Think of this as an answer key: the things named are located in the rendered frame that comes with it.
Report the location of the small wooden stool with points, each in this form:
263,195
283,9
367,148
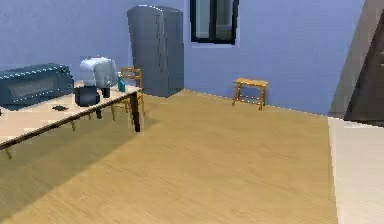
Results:
250,88

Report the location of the wooden chair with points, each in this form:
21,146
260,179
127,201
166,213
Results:
132,77

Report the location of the grey fridge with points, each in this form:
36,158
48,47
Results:
156,50

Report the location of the teal bottle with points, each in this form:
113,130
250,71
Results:
121,83

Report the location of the small black cup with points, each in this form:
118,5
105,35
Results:
106,92

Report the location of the black framed window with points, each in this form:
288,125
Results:
214,20

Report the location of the white coffee machine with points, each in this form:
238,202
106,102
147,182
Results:
97,71

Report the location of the black square pot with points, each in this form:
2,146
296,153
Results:
86,96

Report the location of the small black flat object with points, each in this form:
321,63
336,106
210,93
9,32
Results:
60,108

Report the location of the pale table with dark legs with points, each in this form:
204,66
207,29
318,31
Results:
36,115

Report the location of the dark blue microwave oven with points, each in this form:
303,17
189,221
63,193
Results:
33,85

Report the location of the dark room door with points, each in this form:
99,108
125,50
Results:
368,76

